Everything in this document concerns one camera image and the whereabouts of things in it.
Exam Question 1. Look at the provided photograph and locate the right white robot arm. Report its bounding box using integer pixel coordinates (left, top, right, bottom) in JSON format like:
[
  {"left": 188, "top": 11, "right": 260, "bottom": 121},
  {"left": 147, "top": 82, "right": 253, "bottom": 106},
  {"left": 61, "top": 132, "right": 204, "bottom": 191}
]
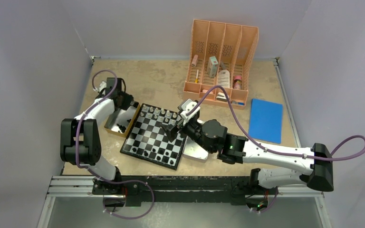
[{"left": 161, "top": 119, "right": 334, "bottom": 193}]

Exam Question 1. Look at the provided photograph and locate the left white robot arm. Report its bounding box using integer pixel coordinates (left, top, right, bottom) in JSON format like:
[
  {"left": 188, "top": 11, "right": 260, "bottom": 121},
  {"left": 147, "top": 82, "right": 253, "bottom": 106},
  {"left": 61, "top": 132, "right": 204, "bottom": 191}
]
[{"left": 59, "top": 78, "right": 138, "bottom": 194}]

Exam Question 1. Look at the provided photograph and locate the metal tin with black pieces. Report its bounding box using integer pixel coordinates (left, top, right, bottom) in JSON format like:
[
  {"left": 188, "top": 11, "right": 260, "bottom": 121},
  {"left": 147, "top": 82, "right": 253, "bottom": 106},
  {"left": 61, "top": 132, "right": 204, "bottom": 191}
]
[{"left": 104, "top": 102, "right": 140, "bottom": 138}]

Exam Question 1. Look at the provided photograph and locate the black white chess board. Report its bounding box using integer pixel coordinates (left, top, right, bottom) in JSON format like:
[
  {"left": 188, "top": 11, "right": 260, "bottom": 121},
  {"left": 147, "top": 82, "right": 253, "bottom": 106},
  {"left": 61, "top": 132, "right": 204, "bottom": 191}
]
[{"left": 120, "top": 104, "right": 186, "bottom": 170}]

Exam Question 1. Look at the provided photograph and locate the empty metal tin lid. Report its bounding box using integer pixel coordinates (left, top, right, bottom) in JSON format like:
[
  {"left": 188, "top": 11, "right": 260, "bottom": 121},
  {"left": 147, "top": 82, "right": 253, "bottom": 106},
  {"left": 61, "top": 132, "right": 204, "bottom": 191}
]
[{"left": 182, "top": 136, "right": 209, "bottom": 163}]

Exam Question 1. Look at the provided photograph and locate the pink eraser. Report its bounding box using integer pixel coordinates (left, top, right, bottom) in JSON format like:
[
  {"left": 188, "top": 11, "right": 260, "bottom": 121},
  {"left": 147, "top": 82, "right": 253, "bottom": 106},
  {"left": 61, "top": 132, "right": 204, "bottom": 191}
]
[{"left": 202, "top": 89, "right": 213, "bottom": 94}]

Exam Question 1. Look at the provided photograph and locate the white stapler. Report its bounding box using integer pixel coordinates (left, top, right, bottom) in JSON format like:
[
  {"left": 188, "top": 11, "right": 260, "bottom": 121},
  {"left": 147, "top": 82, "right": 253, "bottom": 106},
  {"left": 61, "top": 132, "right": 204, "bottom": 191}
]
[{"left": 215, "top": 92, "right": 230, "bottom": 102}]

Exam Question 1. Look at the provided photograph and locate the yellow white pen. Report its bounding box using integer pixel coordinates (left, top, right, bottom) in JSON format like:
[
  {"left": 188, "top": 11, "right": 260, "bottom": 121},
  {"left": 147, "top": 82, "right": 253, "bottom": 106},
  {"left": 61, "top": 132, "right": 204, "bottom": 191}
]
[{"left": 195, "top": 69, "right": 199, "bottom": 83}]

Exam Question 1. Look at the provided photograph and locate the white striped bottle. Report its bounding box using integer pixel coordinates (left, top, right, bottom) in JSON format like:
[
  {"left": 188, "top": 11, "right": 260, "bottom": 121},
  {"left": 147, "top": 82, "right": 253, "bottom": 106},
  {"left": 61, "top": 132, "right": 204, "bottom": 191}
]
[{"left": 216, "top": 70, "right": 231, "bottom": 88}]

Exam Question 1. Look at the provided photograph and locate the white green small box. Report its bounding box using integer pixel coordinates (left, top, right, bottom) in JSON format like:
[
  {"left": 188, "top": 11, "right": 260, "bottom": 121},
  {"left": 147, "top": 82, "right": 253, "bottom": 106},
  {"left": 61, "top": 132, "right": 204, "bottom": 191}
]
[{"left": 207, "top": 56, "right": 219, "bottom": 78}]

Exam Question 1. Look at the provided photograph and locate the pink tape roll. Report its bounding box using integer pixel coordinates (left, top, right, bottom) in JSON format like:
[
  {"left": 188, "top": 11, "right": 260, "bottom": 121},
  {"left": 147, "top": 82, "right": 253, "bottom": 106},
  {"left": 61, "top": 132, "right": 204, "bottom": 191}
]
[{"left": 233, "top": 75, "right": 242, "bottom": 90}]

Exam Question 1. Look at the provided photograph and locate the pink small tube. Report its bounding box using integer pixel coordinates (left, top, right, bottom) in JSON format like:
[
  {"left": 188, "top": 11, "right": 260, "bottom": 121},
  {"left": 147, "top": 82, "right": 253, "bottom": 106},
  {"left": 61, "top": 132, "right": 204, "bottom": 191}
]
[{"left": 191, "top": 55, "right": 198, "bottom": 67}]

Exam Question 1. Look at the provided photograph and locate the blue notebook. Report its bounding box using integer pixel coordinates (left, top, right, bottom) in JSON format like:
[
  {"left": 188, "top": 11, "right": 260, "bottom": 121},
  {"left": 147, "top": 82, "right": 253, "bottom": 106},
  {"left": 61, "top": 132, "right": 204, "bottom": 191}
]
[{"left": 249, "top": 98, "right": 283, "bottom": 144}]

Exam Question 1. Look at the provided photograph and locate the peach plastic desk organizer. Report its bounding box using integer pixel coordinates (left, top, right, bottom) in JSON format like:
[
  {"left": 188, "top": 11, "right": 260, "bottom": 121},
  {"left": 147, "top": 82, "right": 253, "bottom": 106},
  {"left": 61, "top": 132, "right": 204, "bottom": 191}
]
[{"left": 183, "top": 19, "right": 259, "bottom": 110}]

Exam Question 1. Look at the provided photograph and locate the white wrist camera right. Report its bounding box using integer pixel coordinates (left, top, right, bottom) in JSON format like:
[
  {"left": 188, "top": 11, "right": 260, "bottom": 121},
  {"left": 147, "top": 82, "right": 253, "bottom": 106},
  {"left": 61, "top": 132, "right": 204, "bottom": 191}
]
[{"left": 178, "top": 99, "right": 200, "bottom": 123}]

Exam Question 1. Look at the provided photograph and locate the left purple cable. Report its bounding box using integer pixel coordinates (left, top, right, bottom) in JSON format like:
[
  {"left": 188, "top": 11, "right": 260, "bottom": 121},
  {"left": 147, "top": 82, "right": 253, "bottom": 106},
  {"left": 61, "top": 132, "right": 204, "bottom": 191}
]
[{"left": 75, "top": 69, "right": 118, "bottom": 169}]

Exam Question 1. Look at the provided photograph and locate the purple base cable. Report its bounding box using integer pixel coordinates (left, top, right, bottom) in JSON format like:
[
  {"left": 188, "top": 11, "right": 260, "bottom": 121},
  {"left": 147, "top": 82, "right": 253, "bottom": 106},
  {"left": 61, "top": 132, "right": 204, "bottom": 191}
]
[{"left": 102, "top": 180, "right": 155, "bottom": 220}]

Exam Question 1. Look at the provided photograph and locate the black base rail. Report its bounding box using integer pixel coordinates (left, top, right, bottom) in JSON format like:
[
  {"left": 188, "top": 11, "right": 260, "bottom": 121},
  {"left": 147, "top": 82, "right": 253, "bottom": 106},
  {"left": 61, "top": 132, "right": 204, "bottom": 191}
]
[{"left": 92, "top": 175, "right": 278, "bottom": 208}]

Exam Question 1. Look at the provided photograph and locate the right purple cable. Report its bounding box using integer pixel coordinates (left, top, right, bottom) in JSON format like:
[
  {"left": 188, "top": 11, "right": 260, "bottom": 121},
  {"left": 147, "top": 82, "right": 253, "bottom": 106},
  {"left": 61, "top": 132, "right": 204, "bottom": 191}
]
[{"left": 187, "top": 85, "right": 365, "bottom": 162}]

